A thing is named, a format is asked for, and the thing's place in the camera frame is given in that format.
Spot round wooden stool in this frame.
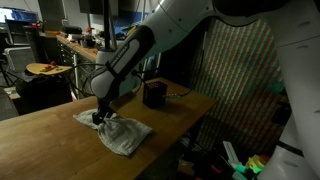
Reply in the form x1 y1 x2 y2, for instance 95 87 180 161
25 61 73 77

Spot red items on stool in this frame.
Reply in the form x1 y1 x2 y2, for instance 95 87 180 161
39 60 58 73

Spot aluminium strut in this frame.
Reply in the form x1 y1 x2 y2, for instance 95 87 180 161
109 18 119 51

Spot small brown cardboard box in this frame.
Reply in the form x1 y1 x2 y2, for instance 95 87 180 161
176 159 196 178

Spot monitor with blue screen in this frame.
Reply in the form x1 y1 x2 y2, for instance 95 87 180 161
0 7 40 24

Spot black vertical pole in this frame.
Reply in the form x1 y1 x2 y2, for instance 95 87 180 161
102 0 113 51

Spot black mesh box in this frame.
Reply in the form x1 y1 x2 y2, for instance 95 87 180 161
142 80 169 110

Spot white plastic strip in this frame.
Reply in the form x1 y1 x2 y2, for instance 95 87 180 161
222 140 240 165

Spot blue panel with yellow tool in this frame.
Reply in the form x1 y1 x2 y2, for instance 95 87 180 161
113 13 148 38

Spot green and yellow toy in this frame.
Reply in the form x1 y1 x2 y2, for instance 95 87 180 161
233 154 270 176

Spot flat cardboard piece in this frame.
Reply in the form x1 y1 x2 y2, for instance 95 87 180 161
3 86 22 101

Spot wooden workbench with drawers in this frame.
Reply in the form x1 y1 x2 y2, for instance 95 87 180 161
55 34 101 100

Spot black case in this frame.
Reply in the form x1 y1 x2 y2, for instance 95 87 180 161
60 25 84 36

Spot grey knitted towel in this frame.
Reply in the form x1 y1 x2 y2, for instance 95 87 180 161
73 108 154 157

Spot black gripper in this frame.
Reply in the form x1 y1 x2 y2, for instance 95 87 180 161
91 97 117 126

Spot black office chair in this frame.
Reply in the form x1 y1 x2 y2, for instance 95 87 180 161
2 18 33 72

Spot dark high-backed chair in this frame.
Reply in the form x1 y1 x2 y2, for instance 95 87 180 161
24 26 62 65

